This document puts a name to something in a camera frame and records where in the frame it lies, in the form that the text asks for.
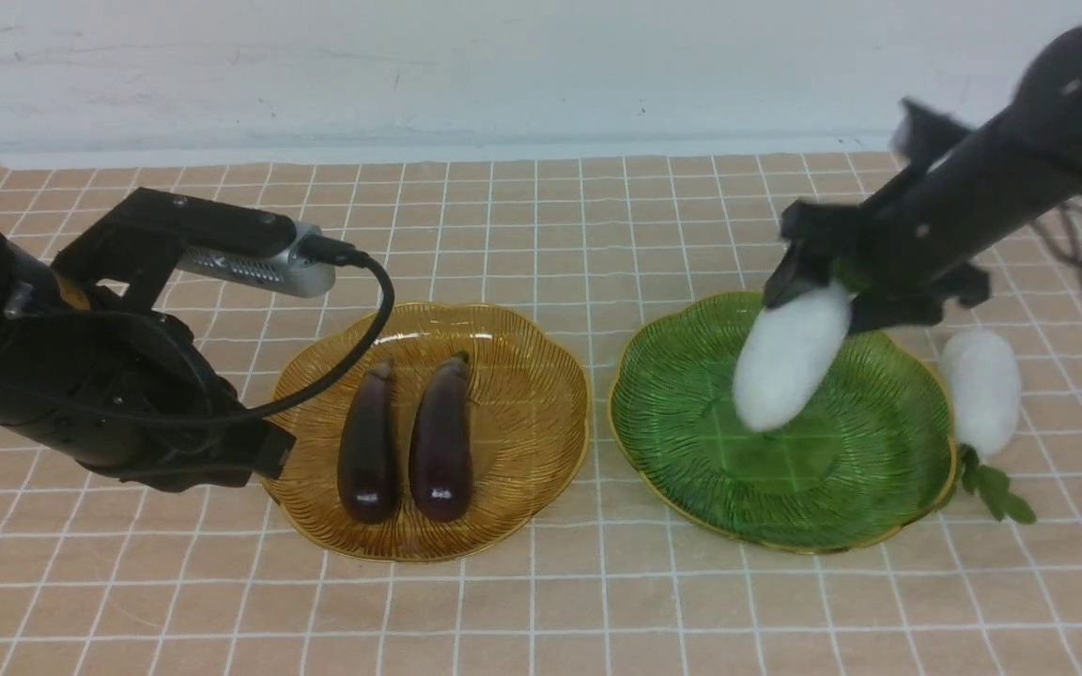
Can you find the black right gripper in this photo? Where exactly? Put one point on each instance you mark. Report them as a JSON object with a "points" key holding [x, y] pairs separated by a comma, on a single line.
{"points": [[897, 262]]}

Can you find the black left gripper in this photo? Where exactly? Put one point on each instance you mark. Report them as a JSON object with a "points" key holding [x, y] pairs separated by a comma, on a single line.
{"points": [[162, 410]]}

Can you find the white radish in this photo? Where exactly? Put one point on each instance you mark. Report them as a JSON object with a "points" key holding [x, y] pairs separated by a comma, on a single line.
{"points": [[786, 356], [980, 370]]}

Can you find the purple eggplant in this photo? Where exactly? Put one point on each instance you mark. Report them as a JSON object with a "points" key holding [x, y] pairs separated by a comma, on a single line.
{"points": [[367, 476], [440, 466]]}

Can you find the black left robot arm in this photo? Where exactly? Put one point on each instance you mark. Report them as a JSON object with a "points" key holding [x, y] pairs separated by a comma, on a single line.
{"points": [[89, 368]]}

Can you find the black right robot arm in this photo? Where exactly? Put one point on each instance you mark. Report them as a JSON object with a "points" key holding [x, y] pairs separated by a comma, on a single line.
{"points": [[1030, 159]]}

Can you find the green glass plate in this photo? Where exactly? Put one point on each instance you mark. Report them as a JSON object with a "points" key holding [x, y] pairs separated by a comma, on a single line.
{"points": [[872, 453]]}

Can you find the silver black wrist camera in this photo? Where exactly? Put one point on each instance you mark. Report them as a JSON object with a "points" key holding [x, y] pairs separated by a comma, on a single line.
{"points": [[250, 249]]}

